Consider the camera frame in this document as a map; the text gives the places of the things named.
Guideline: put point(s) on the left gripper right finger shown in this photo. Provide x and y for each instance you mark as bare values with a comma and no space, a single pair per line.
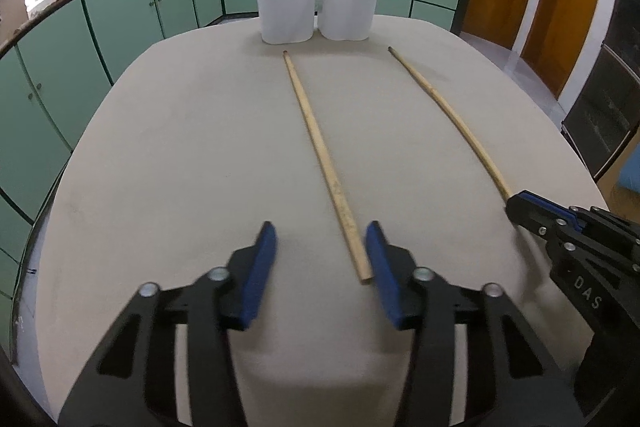
511,378

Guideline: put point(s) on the green lower kitchen cabinets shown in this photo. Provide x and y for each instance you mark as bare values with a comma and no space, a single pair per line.
55,73

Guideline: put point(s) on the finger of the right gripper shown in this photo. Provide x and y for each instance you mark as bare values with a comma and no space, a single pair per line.
547,235
538,212

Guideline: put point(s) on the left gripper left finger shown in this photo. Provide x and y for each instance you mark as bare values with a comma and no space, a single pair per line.
129,380

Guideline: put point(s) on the black glass cabinet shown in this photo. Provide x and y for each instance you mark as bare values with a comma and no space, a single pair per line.
605,115

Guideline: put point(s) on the plain wooden chopstick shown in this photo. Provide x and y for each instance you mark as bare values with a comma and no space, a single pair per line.
463,129
344,214

